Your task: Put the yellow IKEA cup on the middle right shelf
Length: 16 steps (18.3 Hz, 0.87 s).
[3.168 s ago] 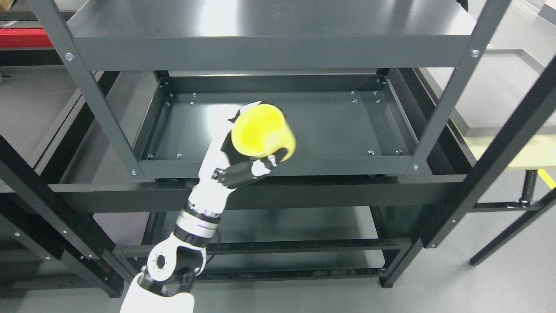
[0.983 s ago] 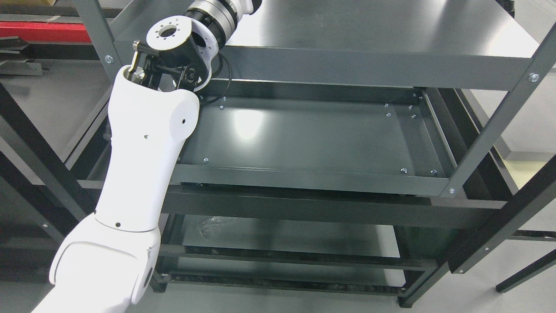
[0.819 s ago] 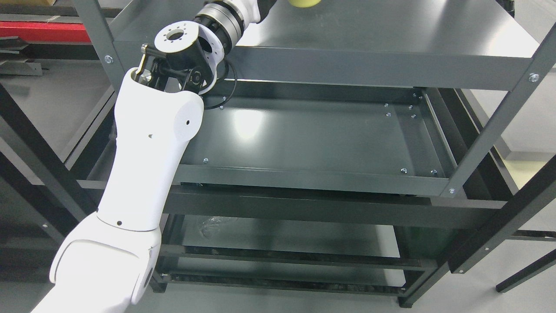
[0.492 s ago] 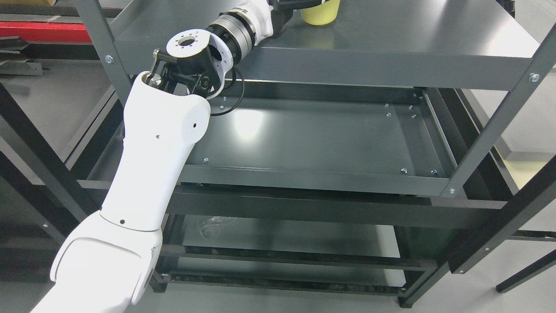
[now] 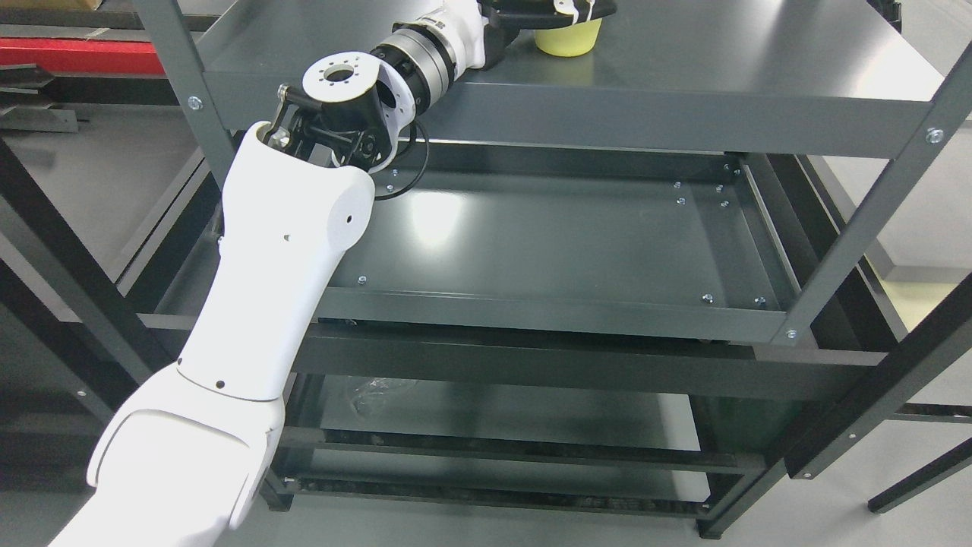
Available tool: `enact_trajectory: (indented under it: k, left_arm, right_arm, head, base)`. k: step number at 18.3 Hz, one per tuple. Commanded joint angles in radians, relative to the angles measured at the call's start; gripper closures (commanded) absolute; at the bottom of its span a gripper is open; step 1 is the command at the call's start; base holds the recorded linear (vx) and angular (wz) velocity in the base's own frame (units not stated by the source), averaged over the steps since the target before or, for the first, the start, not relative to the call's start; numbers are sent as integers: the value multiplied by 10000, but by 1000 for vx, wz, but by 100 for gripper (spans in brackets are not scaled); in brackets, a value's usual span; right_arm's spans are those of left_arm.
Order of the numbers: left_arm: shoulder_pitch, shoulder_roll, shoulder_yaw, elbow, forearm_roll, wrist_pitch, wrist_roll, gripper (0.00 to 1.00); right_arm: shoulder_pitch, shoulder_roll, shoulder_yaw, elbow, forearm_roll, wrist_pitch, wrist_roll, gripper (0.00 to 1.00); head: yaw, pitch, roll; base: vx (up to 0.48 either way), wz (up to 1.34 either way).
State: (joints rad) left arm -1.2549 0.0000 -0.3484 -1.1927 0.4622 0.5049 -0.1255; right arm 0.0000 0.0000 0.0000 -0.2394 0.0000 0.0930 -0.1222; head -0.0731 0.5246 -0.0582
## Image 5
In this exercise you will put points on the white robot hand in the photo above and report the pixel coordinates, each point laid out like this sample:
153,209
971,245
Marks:
477,37

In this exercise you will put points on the yellow plastic cup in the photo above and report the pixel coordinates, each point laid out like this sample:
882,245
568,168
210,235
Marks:
568,42

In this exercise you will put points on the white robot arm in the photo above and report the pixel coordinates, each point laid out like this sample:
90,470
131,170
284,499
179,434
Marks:
184,457

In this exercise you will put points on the grey metal shelf unit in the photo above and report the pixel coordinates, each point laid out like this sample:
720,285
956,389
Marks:
594,238

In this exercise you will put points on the red metal beam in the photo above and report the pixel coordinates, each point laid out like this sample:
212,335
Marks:
83,56

